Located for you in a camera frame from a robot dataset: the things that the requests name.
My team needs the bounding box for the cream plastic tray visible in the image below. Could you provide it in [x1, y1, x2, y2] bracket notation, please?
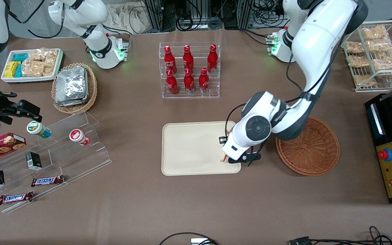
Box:
[162, 121, 242, 176]

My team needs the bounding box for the stack of foil containers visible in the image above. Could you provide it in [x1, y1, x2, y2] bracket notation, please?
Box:
[55, 66, 89, 107]

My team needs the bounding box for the round brown wicker basket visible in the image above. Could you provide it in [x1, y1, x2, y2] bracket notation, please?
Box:
[276, 116, 340, 176]

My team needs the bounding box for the black tangled cable with plug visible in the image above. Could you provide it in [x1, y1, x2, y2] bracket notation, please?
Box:
[288, 226, 392, 245]

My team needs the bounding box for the green lid cup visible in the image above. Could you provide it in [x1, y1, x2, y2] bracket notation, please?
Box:
[27, 121, 52, 138]

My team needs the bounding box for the yellow control panel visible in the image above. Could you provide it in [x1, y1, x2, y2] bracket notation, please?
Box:
[376, 142, 392, 198]

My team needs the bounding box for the bagged cracker snack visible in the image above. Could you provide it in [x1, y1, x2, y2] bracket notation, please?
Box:
[366, 39, 392, 52]
[345, 42, 365, 54]
[362, 26, 389, 41]
[372, 51, 392, 70]
[353, 75, 377, 87]
[347, 55, 370, 68]

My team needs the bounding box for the yellow snack pack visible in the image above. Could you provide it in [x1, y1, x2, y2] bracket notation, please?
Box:
[4, 61, 21, 78]

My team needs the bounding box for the white rectangular snack tray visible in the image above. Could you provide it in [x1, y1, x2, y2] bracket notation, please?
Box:
[1, 48, 64, 83]

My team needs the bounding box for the red cola bottle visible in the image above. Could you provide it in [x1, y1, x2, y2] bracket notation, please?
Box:
[183, 45, 194, 72]
[199, 67, 210, 94]
[207, 44, 218, 74]
[164, 45, 177, 74]
[166, 70, 179, 95]
[184, 68, 195, 94]

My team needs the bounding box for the black looped cable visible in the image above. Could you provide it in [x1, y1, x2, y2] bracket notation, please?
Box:
[159, 232, 219, 245]

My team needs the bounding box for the snickers bar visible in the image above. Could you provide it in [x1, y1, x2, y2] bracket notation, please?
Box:
[0, 192, 34, 205]
[31, 175, 64, 187]

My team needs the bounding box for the clear acrylic stepped shelf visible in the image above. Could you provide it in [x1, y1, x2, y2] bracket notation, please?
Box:
[0, 111, 112, 214]

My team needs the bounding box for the red lid cup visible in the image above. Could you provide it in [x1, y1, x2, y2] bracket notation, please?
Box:
[69, 129, 90, 146]

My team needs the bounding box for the oval light wicker basket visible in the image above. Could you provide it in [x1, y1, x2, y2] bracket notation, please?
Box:
[51, 63, 98, 114]

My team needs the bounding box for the beige cloth bag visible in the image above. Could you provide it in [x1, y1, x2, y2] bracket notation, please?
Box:
[107, 3, 150, 35]

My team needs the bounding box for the clear acrylic bottle rack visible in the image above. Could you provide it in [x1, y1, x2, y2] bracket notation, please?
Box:
[159, 42, 221, 99]

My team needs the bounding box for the clear bagged rice crackers pile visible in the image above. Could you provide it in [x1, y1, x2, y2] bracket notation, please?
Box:
[21, 48, 59, 77]

